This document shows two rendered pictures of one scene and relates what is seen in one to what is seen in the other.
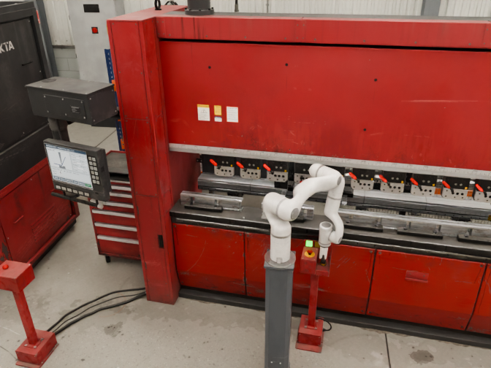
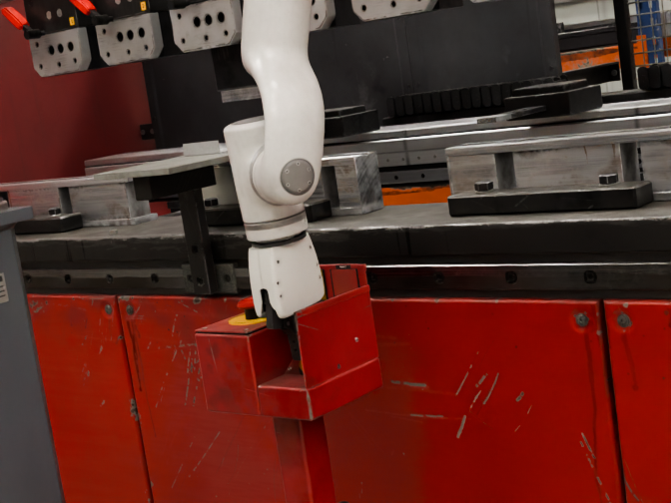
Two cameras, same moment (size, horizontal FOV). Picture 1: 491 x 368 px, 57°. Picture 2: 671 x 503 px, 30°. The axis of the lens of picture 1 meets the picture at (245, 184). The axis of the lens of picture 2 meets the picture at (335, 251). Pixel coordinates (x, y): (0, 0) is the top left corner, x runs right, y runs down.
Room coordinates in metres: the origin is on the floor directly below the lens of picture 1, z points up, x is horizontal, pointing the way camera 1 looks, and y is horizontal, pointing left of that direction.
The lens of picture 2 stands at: (1.05, -1.33, 1.12)
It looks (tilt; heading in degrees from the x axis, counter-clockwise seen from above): 9 degrees down; 26
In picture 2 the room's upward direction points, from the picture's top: 8 degrees counter-clockwise
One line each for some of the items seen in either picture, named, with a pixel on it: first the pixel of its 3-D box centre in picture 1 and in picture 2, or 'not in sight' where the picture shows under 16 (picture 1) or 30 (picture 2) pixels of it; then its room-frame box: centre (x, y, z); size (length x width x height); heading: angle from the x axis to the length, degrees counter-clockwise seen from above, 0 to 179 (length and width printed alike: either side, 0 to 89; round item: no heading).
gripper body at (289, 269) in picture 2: (324, 249); (286, 269); (2.52, -0.53, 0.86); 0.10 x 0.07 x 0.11; 166
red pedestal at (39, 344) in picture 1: (24, 312); not in sight; (2.42, 1.58, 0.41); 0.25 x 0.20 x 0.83; 166
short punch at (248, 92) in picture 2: (280, 185); (239, 72); (2.95, -0.26, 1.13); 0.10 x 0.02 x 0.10; 76
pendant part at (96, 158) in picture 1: (80, 168); not in sight; (2.67, 1.08, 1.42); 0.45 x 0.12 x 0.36; 64
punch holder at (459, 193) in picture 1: (454, 185); not in sight; (2.66, -1.40, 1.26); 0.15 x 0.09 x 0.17; 76
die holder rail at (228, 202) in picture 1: (211, 201); (61, 203); (3.09, 0.27, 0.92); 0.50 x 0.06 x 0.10; 76
